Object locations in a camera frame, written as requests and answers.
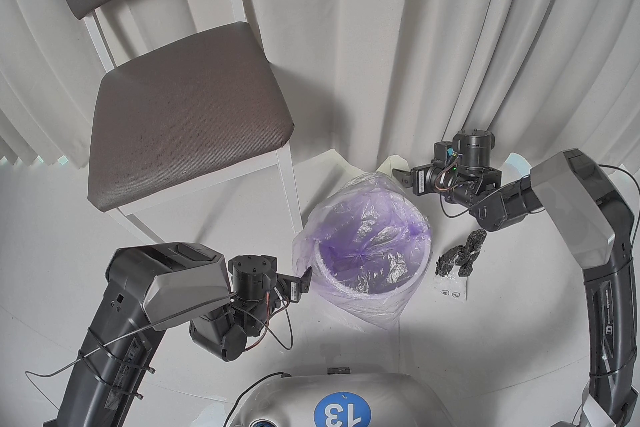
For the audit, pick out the purple plastic bag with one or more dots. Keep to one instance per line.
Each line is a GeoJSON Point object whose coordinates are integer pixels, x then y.
{"type": "Point", "coordinates": [370, 235]}

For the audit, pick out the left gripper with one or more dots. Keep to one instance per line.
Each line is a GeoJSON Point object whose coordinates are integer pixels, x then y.
{"type": "Point", "coordinates": [287, 287]}

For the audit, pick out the black plastic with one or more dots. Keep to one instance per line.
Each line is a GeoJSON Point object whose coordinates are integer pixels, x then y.
{"type": "Point", "coordinates": [465, 257]}

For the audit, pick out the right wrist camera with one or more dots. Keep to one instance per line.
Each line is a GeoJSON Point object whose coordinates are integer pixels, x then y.
{"type": "Point", "coordinates": [442, 152]}

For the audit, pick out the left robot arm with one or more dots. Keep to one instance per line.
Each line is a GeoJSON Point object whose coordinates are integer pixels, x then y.
{"type": "Point", "coordinates": [175, 285]}

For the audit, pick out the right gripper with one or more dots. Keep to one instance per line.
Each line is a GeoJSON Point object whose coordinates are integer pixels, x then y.
{"type": "Point", "coordinates": [432, 182]}

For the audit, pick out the white chair with grey seat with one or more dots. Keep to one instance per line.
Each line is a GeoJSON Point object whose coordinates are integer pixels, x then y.
{"type": "Point", "coordinates": [200, 114]}

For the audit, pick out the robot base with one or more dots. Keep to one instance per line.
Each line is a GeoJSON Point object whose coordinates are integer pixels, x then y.
{"type": "Point", "coordinates": [400, 400]}

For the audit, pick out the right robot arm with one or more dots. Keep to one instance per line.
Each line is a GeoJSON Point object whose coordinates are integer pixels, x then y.
{"type": "Point", "coordinates": [575, 205]}

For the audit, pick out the white trash bin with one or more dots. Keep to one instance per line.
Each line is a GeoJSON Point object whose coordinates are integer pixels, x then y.
{"type": "Point", "coordinates": [424, 260]}

